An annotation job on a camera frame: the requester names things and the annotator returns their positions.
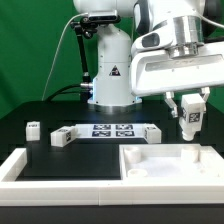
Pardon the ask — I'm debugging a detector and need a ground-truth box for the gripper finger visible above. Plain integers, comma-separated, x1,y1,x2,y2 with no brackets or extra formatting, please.
165,92,178,118
199,87,210,103

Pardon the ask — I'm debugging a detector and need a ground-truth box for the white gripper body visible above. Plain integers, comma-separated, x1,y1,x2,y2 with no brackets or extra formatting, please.
130,42,224,97

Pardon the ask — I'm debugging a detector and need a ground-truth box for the white square tabletop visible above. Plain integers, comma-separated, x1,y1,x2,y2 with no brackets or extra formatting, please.
119,144,224,180

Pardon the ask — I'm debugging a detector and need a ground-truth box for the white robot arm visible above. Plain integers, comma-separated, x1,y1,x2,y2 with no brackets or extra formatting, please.
73,0,224,116

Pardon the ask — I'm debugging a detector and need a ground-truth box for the white fiducial tag sheet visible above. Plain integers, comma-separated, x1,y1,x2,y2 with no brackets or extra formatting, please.
76,124,144,138

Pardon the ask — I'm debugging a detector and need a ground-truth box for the white U-shaped fence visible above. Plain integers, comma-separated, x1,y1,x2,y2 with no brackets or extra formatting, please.
0,148,224,206

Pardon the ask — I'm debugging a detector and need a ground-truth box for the grey rear camera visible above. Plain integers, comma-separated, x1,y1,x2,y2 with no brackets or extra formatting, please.
88,10,120,23

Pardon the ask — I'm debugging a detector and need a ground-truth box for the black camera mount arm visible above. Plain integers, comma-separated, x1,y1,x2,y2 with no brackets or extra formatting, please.
70,18,97,83

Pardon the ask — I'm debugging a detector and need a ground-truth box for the black cable bundle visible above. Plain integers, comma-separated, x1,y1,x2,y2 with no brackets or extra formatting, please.
45,83,84,102

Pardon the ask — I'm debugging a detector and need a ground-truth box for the white cable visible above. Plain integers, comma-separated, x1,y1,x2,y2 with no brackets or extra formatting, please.
41,12,90,102

